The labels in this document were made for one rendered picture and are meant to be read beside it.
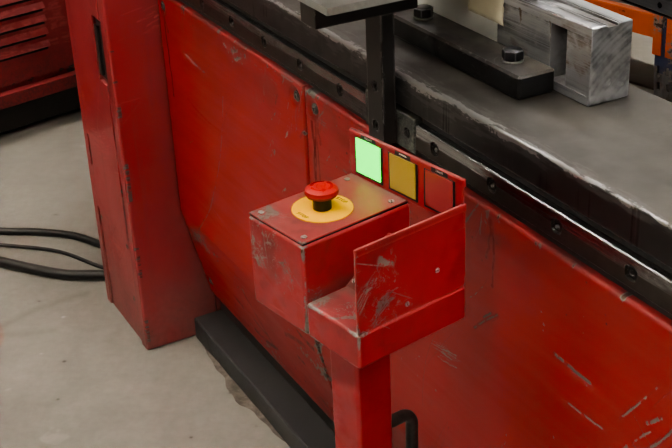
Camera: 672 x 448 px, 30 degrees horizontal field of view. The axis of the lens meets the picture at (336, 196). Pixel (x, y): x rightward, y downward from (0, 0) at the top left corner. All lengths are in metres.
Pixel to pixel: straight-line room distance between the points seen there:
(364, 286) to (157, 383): 1.28
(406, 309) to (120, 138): 1.16
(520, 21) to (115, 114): 1.08
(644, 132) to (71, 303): 1.74
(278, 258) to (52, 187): 2.05
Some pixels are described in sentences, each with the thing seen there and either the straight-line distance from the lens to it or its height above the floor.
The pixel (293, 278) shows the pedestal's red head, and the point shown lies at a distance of 1.42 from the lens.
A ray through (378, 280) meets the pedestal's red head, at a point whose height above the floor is 0.76.
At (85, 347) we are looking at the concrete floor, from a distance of 2.71.
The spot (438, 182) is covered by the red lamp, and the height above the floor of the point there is 0.82.
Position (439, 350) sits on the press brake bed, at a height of 0.51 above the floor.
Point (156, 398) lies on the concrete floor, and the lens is 2.52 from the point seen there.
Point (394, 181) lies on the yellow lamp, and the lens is 1.47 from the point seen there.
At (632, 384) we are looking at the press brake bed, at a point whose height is 0.67.
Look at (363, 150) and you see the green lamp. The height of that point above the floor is 0.82.
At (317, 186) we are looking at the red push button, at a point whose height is 0.81.
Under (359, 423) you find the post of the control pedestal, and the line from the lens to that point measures 1.53.
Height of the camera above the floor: 1.44
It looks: 26 degrees down
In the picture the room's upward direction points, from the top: 3 degrees counter-clockwise
